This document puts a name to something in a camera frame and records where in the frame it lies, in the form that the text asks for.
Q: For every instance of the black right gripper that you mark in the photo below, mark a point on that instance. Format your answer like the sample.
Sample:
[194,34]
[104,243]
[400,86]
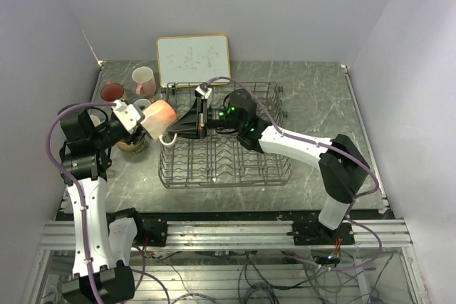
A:
[194,122]

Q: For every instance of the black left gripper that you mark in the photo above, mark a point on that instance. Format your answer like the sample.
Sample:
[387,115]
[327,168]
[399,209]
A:
[136,136]

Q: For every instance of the light blue mug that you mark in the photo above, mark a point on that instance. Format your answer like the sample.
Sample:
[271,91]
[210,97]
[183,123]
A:
[95,120]

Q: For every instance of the beige brown mug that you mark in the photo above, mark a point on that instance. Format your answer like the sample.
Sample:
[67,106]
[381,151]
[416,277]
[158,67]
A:
[133,147]

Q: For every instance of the pale pink mug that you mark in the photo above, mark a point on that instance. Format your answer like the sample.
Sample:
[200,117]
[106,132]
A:
[158,117]

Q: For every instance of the salmon pink patterned mug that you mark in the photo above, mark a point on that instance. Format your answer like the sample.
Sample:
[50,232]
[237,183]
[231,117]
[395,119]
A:
[143,103]

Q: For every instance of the light pink faceted mug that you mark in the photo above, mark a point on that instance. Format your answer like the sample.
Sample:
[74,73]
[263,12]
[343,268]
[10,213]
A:
[144,79]

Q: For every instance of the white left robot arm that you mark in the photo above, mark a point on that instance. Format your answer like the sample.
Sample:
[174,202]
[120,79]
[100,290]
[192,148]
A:
[101,273]

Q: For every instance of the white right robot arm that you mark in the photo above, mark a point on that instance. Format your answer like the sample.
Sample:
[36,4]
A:
[343,169]

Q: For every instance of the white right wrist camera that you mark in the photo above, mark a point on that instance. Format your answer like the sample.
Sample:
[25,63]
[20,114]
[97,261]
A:
[203,91]

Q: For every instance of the metal wire dish rack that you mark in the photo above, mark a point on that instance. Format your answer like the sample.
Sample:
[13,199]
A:
[219,160]

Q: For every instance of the white board with wooden frame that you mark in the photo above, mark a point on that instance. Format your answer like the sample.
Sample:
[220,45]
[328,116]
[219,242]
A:
[192,59]

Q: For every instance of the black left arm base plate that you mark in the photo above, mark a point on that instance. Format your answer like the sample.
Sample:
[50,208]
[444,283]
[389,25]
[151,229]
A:
[152,231]

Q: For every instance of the aluminium rail frame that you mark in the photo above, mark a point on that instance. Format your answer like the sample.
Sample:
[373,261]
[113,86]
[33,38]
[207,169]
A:
[258,235]

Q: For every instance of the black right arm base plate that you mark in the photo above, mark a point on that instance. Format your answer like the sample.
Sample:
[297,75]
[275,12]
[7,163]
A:
[312,233]

